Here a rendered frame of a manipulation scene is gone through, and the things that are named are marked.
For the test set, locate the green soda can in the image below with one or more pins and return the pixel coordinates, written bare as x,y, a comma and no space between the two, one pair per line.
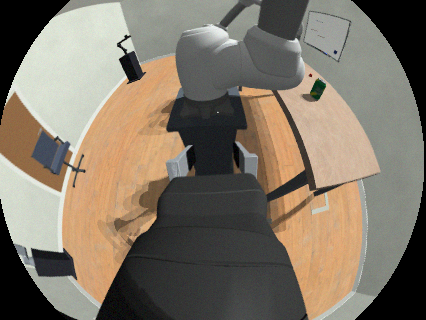
318,88

